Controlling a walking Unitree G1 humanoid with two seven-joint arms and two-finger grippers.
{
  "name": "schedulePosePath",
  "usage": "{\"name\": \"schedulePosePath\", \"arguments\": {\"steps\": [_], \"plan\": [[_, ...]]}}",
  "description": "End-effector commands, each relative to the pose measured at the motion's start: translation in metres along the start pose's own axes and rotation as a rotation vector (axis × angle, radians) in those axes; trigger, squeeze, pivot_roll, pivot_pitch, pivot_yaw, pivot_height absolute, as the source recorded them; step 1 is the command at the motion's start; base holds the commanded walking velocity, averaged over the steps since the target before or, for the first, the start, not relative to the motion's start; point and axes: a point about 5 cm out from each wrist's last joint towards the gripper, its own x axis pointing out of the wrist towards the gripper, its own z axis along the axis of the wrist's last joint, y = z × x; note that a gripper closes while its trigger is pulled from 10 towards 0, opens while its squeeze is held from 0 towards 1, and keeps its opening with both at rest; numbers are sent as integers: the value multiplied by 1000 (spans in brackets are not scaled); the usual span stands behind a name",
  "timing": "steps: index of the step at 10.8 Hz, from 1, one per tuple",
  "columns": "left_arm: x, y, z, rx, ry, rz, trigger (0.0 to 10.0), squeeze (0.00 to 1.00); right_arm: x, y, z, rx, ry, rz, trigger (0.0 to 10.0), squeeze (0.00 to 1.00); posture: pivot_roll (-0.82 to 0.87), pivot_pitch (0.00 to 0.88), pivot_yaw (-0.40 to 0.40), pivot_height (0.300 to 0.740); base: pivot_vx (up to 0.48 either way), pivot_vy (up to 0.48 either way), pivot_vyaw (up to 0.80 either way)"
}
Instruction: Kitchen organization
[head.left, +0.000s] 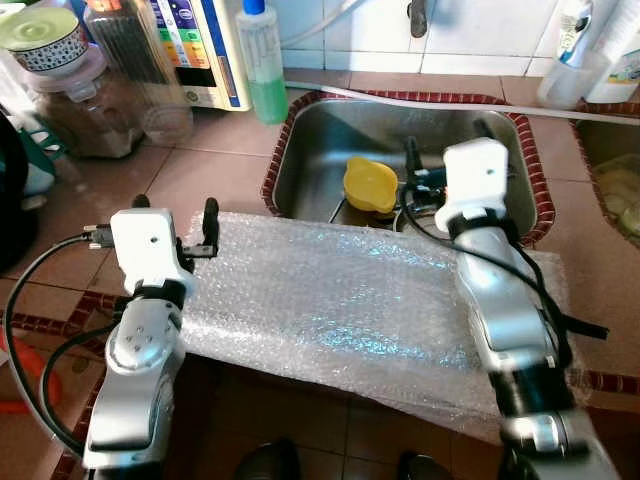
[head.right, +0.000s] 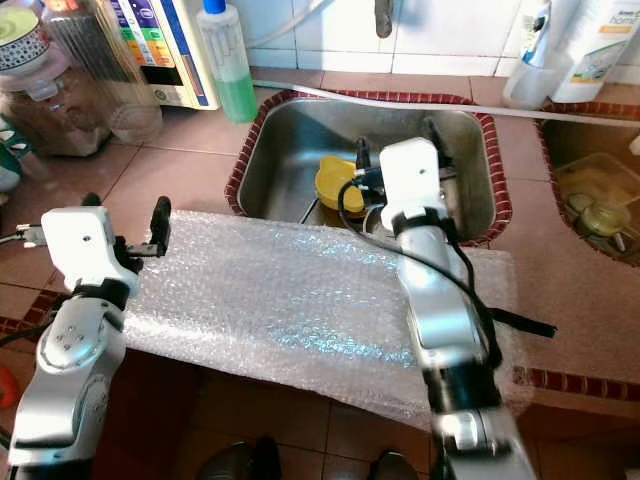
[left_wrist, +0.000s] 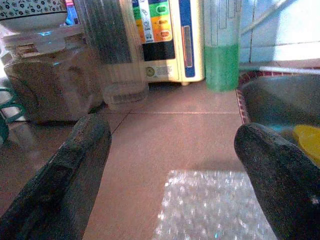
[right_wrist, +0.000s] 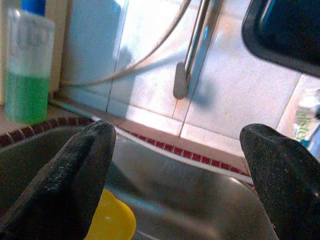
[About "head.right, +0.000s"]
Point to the yellow plastic cup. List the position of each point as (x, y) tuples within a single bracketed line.
[(335, 185)]

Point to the black robot foot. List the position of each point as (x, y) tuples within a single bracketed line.
[(238, 462), (395, 468)]

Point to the clear plastic container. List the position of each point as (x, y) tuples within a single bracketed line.
[(595, 200)]

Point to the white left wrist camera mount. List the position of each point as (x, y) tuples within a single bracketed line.
[(85, 245)]

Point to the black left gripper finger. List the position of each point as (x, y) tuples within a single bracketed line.
[(92, 200), (161, 222)]

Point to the white lotion bottle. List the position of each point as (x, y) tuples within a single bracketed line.
[(595, 50)]

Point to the black left robot foot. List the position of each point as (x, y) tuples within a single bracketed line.
[(238, 462)]

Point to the green dish soap bottle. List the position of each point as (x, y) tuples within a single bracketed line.
[(232, 95)]

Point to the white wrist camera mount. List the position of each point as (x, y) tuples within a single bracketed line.
[(85, 245), (410, 180)]

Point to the clear bubble wrap sheet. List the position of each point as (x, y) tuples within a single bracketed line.
[(290, 310)]

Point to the steel kitchen sink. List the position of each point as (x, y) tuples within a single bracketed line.
[(290, 140)]

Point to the white water purifier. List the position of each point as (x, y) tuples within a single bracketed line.
[(165, 50)]

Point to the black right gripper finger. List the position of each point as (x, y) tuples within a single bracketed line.
[(433, 128), (361, 160)]

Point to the white wall pipe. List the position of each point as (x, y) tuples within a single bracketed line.
[(420, 103)]

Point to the teal rabbit print mug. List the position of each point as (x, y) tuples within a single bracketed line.
[(15, 165)]

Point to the clear jar orange lid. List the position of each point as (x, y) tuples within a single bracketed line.
[(100, 50)]

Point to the black right robot foot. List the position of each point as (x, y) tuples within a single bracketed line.
[(395, 468)]

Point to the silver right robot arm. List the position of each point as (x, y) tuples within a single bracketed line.
[(450, 320)]

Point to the clear toothbrush cup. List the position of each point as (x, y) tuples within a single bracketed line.
[(530, 85)]

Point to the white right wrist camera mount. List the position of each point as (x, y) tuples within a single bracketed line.
[(410, 180)]

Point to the brown jar pink lid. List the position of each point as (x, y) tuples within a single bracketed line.
[(50, 120)]

